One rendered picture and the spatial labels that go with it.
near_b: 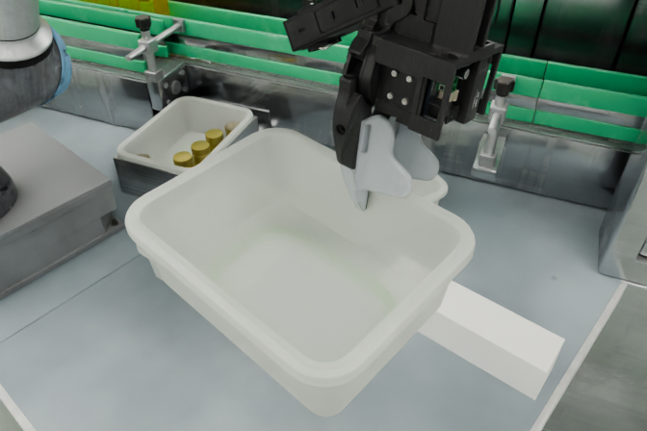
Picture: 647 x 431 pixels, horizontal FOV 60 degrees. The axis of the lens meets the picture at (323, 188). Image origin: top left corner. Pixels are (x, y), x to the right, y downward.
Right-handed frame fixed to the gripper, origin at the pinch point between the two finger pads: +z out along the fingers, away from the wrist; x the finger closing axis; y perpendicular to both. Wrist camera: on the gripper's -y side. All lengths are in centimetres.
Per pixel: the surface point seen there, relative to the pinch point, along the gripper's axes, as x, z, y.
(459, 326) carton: 21.1, 26.8, 5.5
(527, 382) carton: 21.9, 29.7, 15.3
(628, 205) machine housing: 46, 14, 15
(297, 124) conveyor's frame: 46, 25, -45
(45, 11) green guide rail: 25, 14, -101
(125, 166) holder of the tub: 13, 28, -56
